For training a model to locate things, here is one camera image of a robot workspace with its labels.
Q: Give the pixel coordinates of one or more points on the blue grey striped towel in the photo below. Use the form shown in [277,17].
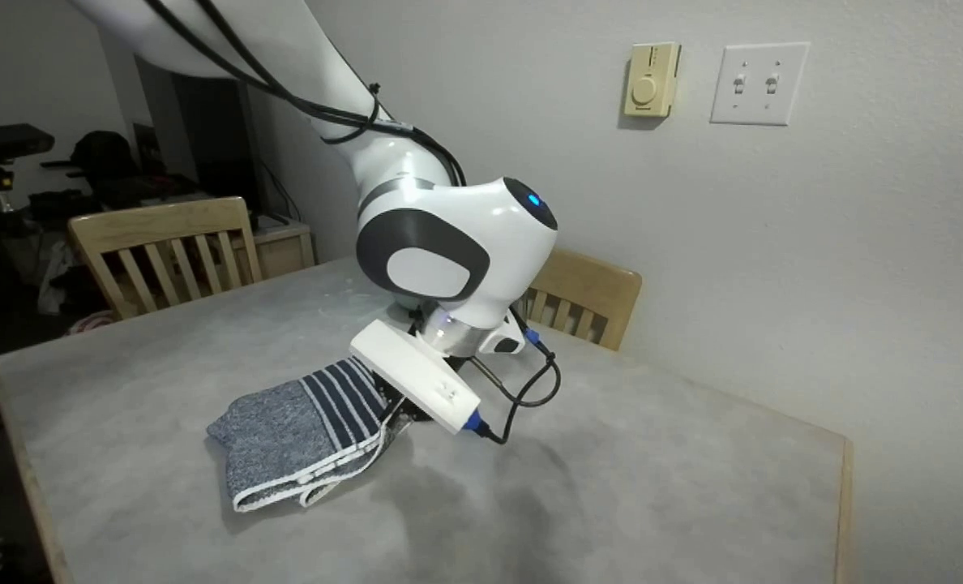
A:
[287,432]

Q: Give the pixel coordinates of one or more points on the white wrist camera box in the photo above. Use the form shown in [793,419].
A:
[416,374]

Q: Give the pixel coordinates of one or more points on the white light switch plate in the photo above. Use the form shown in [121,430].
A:
[759,82]

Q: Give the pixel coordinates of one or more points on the small wooden cabinet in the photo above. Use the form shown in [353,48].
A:
[287,246]

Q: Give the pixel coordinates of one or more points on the black bag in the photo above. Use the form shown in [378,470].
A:
[107,155]

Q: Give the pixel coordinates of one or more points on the beige wall thermostat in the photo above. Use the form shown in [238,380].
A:
[648,82]

